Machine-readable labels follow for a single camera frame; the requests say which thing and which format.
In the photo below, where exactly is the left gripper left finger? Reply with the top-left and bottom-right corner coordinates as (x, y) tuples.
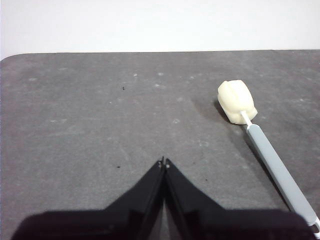
(11, 156), (166, 240)

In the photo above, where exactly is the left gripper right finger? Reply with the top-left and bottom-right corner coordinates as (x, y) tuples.
(164, 157), (315, 240)

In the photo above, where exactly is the grey-handled cream sponge cup brush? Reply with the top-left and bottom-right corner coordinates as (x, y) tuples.
(216, 79), (320, 238)

